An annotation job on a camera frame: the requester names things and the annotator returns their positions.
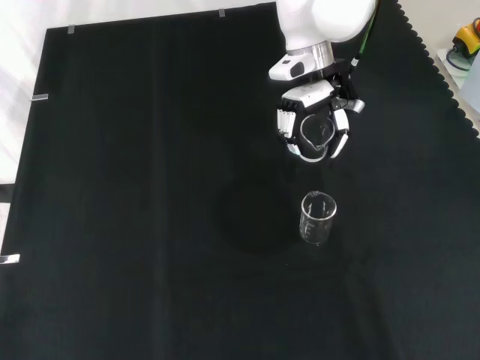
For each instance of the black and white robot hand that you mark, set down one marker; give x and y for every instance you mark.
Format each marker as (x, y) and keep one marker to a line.
(311, 93)

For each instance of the small clear glass beaker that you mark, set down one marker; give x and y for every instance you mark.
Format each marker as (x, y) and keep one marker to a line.
(317, 131)

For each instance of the clear glass beaker with markings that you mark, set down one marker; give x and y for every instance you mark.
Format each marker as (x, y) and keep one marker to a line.
(317, 225)

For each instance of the small metal cloth clip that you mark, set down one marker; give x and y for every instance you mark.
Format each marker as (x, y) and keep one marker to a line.
(222, 13)
(39, 98)
(9, 258)
(71, 29)

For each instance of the pale board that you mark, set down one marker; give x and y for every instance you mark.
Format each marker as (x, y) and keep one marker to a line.
(468, 93)

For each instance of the yellow stop button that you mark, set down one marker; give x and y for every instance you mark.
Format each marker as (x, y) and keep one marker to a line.
(468, 35)

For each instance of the black table cloth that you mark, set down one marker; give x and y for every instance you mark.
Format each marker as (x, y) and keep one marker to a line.
(150, 187)

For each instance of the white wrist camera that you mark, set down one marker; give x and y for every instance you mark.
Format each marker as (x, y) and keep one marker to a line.
(287, 69)

